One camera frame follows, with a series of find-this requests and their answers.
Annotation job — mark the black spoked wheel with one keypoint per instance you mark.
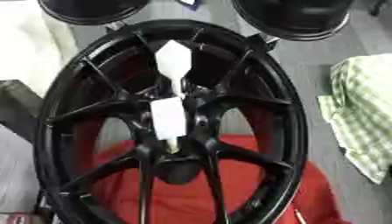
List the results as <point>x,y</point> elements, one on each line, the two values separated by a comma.
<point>245,100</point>

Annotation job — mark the black round wheel rim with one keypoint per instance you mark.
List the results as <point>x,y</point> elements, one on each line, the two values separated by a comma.
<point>296,16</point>
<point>92,10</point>

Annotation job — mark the red cloth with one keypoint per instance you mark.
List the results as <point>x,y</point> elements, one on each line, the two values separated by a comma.
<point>178,198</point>

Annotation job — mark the green white checked cloth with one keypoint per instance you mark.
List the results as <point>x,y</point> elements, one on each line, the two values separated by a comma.
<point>365,116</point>

